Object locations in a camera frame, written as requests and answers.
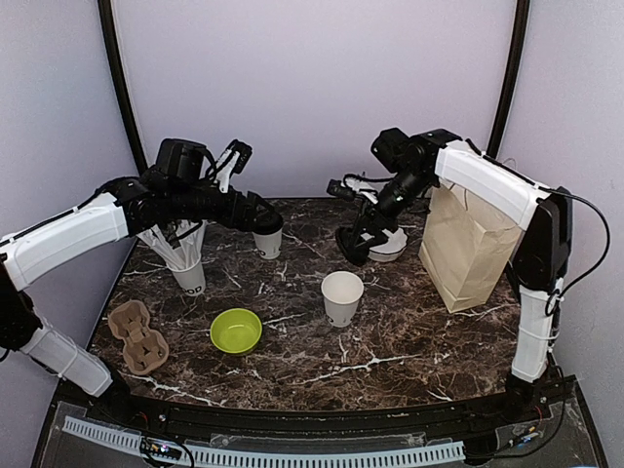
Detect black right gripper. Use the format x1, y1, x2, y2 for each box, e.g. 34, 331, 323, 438
347, 168, 434, 252

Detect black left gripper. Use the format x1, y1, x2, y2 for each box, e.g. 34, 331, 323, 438
169, 183, 275, 232

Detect white paper coffee cup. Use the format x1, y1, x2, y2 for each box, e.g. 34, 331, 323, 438
253, 230, 282, 260

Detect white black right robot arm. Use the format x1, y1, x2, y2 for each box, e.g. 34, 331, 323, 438
328, 128, 571, 384

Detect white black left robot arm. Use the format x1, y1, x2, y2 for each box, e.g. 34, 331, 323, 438
1, 177, 283, 425

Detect brown paper takeout bag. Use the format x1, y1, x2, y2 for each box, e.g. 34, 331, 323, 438
419, 185, 522, 313

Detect white scalloped ceramic bowl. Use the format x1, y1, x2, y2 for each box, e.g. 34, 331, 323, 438
368, 228, 409, 262

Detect bundle of white wrapped straws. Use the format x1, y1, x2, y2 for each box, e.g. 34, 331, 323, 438
137, 220, 206, 272

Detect white cup holding straws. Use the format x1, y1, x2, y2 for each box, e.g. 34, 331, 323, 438
167, 259, 206, 296

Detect lime green bowl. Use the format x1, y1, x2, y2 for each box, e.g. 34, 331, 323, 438
210, 308, 262, 355

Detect brown cardboard cup carrier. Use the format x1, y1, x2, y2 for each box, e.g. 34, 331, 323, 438
108, 300, 170, 375

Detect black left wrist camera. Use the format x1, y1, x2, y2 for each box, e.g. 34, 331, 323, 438
155, 138, 209, 183

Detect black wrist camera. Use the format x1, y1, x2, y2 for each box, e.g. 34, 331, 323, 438
370, 128, 415, 174
155, 138, 209, 183

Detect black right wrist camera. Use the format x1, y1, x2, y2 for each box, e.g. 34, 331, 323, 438
370, 128, 415, 174

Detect black front table rail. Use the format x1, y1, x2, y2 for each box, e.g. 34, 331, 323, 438
44, 376, 583, 440

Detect black corner frame post left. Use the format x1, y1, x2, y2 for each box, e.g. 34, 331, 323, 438
97, 0, 148, 175

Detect black corner frame post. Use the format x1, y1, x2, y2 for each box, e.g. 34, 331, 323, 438
97, 0, 148, 175
487, 0, 531, 159

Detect white slotted cable duct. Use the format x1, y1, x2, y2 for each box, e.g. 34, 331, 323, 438
61, 416, 465, 467

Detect black corner frame post right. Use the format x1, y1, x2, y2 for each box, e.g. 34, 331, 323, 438
487, 0, 531, 159

